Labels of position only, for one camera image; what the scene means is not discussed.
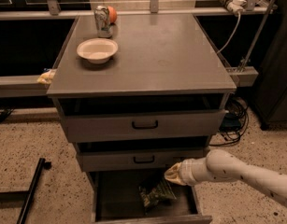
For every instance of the black metal floor bar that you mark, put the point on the black metal floor bar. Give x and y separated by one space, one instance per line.
41 165

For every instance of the orange fruit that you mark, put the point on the orange fruit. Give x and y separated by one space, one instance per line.
112 14

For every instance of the middle grey drawer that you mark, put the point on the middle grey drawer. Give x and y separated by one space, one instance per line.
136 159

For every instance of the white paper bowl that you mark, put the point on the white paper bowl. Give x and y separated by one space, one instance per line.
97 50

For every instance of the bottom grey drawer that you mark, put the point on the bottom grey drawer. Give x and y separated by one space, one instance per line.
116 200

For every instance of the top grey drawer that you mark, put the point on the top grey drawer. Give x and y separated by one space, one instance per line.
102 128

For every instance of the grey drawer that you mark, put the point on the grey drawer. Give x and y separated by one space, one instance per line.
136 159
102 128
116 200

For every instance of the grey metal rail frame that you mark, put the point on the grey metal rail frame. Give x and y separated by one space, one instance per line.
32 32

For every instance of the green jalapeno chip bag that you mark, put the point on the green jalapeno chip bag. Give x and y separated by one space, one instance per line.
153 191

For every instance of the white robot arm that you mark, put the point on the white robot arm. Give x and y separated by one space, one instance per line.
222 166

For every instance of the grey drawer cabinet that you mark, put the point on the grey drawer cabinet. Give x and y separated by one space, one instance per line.
164 64

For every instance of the white power strip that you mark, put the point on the white power strip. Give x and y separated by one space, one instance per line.
233 6

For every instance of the yellow crumpled wrapper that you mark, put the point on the yellow crumpled wrapper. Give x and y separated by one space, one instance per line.
47 77

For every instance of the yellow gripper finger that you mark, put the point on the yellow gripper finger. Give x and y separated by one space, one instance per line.
172 175

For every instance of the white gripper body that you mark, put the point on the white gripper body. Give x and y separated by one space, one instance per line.
188 172

